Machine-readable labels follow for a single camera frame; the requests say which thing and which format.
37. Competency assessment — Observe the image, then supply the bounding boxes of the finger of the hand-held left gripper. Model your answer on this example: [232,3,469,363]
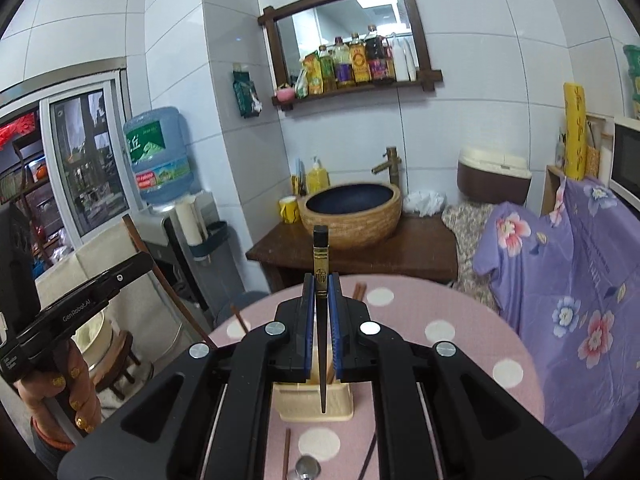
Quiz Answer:
[97,251,154,295]

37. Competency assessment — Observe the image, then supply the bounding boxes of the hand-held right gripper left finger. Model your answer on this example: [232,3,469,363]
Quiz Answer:
[57,272,317,480]

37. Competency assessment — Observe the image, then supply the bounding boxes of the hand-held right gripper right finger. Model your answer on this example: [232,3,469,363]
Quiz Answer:
[327,272,585,480]

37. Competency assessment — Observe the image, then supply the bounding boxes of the beige perforated utensil holder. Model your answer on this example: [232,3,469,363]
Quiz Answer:
[271,360,354,422]

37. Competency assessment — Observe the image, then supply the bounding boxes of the dark chopstick with gold print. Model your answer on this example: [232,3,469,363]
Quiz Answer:
[312,226,331,413]
[356,430,379,480]

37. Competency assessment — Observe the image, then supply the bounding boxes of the beige cloth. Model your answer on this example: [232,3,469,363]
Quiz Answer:
[35,220,166,321]

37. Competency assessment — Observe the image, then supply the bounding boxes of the grey water dispenser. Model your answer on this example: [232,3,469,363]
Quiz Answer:
[135,190,217,311]

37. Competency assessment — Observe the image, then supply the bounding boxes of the cream cooking pot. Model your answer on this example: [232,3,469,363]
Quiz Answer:
[75,310,113,361]

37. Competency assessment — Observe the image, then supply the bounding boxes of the white paper cup tube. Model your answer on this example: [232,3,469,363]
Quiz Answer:
[175,199,208,243]

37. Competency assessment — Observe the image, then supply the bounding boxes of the blue cup holder tray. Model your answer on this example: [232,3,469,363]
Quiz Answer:
[192,221,231,263]

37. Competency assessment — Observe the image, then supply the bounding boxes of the woven-look sink basin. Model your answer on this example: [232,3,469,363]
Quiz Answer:
[298,182,403,251]

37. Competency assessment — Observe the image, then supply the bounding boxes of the dark wooden vanity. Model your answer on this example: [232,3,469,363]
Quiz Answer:
[245,212,458,286]

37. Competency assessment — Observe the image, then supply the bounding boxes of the yellow cup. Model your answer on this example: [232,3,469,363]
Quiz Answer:
[279,196,301,224]

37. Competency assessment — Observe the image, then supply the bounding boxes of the yellow soap pump bottle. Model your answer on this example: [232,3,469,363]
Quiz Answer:
[306,156,331,194]

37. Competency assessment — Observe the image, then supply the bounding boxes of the white plastic bag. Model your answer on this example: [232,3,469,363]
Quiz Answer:
[402,189,446,217]

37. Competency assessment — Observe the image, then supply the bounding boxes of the brown floral cloth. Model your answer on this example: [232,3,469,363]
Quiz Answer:
[441,203,501,311]

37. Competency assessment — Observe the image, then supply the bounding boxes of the bronze faucet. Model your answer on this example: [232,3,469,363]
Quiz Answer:
[371,146,403,188]

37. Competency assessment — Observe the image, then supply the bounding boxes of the brown and white rice cooker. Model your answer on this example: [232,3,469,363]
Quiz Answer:
[456,146,532,206]

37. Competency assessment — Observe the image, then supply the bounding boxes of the purple floral cloth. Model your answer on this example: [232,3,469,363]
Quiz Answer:
[472,177,640,466]

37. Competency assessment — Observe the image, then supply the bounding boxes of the small wooden box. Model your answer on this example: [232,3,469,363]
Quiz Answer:
[540,164,568,221]

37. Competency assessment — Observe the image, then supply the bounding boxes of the yellow food packet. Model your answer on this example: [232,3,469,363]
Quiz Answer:
[300,51,323,97]

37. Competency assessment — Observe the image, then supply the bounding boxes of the purple-label bottle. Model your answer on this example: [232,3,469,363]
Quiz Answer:
[332,36,353,88]

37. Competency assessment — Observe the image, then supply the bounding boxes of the amber sauce bottle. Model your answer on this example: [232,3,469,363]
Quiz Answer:
[348,32,371,84]

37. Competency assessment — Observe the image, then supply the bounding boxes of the white plastic bottle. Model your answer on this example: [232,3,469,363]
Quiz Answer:
[392,35,408,82]
[405,37,419,81]

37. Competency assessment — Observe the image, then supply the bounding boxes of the glass jar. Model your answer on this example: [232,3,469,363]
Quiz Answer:
[586,115,603,178]

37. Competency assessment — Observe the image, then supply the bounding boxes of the yellow wrap roll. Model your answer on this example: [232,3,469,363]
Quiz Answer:
[563,82,587,181]

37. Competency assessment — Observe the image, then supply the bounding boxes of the white microwave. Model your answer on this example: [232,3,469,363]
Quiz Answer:
[610,115,640,211]

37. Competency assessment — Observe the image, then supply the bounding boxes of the green wall packet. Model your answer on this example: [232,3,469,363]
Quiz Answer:
[232,62,263,119]

